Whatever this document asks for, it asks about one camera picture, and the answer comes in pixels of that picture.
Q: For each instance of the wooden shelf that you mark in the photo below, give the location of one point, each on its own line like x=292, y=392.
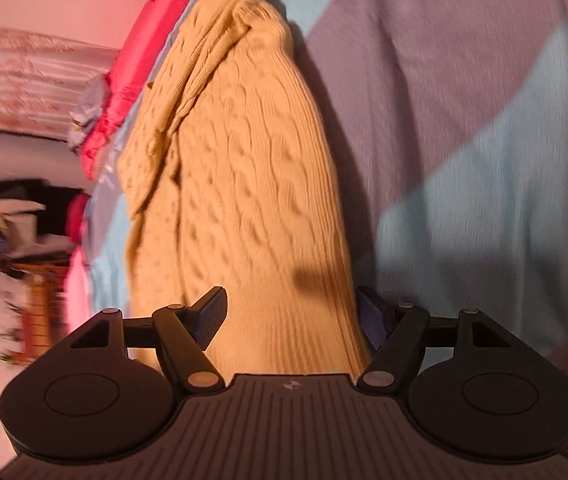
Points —
x=43, y=318

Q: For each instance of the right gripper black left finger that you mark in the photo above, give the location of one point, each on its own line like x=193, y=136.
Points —
x=183, y=335

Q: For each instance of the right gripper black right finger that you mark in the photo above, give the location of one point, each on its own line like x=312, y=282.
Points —
x=396, y=333

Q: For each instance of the pile of red clothes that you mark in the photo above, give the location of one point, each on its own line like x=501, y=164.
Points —
x=74, y=217

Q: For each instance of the red bed sheet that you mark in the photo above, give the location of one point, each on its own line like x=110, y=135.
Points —
x=128, y=75

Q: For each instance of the crumpled blue grey cloth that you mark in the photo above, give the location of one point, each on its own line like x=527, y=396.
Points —
x=85, y=114

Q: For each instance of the hanging clothes heap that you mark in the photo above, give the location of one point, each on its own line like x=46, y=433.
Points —
x=33, y=218

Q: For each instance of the yellow cable knit cardigan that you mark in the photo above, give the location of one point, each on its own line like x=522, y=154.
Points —
x=229, y=182

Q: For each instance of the patterned pink curtain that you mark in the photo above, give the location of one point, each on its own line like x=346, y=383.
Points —
x=42, y=77

